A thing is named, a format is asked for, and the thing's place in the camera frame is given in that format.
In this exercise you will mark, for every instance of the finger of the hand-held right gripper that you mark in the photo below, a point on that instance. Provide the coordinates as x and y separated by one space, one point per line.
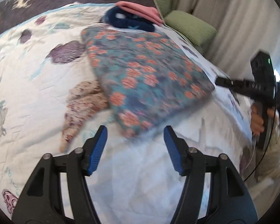
225 82

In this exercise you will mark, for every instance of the navy star fleece cloth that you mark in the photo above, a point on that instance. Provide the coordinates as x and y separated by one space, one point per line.
130 24

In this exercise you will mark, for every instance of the teal floral garment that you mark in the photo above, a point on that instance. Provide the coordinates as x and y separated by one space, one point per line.
142 74

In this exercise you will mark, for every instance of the white printed quilt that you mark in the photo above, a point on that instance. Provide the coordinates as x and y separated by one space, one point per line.
37 74

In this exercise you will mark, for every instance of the folded pink cloth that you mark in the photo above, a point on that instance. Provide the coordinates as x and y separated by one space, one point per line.
142 10

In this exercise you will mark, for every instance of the person's right hand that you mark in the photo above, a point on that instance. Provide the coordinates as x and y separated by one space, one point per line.
256 121

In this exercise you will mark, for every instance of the green pillow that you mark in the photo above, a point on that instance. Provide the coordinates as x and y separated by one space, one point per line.
191 26
162 2

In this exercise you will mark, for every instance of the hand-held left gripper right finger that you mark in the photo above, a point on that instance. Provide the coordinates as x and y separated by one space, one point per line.
173 152

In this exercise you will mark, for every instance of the person's beige clothing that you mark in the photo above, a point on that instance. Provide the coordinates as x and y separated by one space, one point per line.
274 149

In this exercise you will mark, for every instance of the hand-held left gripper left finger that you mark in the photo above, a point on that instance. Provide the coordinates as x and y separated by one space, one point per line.
98 150

